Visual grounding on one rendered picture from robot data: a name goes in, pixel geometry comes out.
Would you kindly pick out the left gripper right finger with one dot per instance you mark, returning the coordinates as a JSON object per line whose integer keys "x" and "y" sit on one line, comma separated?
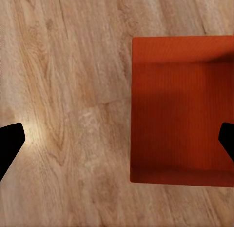
{"x": 226, "y": 138}

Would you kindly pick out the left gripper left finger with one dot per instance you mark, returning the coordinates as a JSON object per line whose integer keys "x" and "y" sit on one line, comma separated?
{"x": 12, "y": 138}

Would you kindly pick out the storage box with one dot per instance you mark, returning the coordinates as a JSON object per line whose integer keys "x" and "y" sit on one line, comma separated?
{"x": 182, "y": 92}

